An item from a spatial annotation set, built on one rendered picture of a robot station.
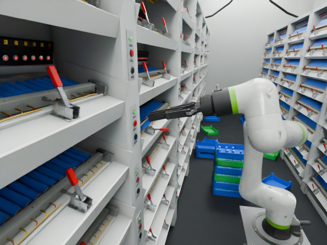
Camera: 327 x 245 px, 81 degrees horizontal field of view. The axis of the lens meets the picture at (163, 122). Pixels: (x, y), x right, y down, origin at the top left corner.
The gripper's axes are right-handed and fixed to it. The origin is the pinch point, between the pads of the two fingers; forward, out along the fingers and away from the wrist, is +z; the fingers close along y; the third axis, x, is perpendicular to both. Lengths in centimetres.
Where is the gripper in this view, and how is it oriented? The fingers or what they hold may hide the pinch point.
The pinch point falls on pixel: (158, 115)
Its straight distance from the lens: 72.8
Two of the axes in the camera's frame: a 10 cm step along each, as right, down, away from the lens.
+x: 2.5, 9.4, 2.5
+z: -9.3, 1.7, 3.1
